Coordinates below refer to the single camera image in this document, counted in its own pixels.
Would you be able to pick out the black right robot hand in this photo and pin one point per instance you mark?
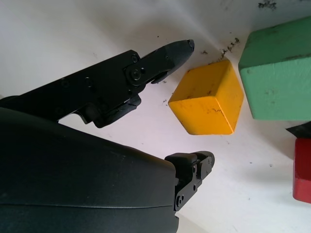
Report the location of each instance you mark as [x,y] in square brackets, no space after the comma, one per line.
[73,174]

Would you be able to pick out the yellow wooden block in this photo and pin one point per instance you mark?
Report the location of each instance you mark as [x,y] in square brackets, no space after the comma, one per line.
[206,97]

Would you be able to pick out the green wooden block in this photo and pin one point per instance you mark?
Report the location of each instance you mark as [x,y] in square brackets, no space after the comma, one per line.
[279,80]

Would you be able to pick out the red wooden block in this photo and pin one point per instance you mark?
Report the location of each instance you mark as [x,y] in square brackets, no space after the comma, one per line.
[303,170]

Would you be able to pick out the black tape square marker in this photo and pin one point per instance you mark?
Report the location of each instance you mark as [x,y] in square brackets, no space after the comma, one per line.
[302,129]

